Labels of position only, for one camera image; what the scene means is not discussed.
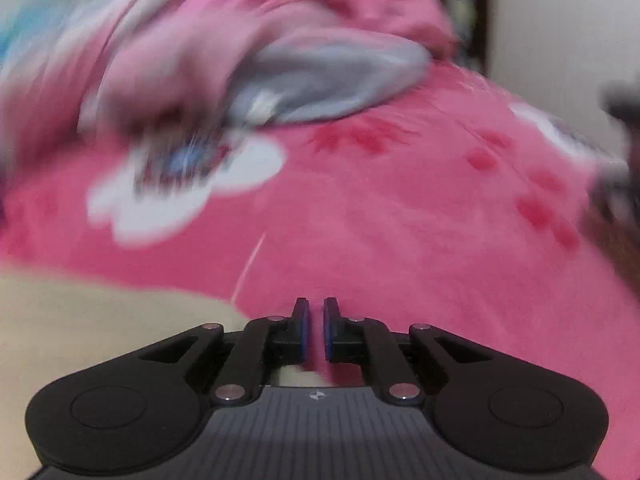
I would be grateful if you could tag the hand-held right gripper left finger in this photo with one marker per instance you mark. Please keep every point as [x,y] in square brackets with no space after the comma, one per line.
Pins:
[302,332]

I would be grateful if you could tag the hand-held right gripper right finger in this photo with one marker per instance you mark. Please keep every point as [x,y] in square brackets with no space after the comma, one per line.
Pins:
[328,332]

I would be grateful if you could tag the beige garment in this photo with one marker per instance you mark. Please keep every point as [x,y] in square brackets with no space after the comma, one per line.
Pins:
[100,320]

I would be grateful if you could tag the stack of folded clothes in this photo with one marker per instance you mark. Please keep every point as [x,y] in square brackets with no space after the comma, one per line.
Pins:
[620,200]

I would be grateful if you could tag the pink floral blanket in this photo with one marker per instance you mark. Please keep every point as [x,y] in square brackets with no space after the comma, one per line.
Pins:
[425,260]

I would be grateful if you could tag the pink printed quilt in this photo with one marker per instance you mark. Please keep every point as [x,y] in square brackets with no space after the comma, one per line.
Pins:
[225,25]

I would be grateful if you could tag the dark wooden door frame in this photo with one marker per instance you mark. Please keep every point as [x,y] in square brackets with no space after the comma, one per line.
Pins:
[465,10]

